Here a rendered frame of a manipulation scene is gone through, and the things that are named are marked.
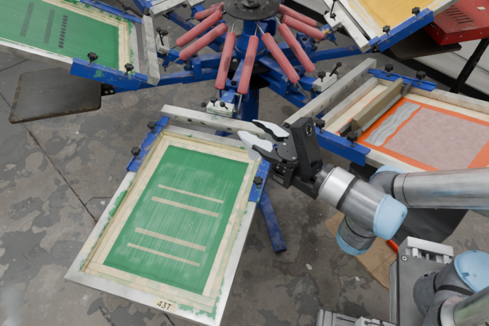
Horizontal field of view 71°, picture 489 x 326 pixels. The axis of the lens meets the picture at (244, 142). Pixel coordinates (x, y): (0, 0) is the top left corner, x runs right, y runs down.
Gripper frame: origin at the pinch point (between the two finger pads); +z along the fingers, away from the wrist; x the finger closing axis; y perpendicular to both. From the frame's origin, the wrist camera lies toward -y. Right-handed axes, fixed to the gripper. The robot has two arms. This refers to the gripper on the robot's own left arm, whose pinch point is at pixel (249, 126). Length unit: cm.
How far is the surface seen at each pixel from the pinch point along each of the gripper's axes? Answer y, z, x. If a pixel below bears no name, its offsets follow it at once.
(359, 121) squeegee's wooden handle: 40, -6, 74
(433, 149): 41, -36, 80
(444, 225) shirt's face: 64, -55, 69
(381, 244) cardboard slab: 152, -44, 113
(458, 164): 39, -46, 76
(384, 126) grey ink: 46, -15, 86
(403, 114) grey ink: 44, -18, 98
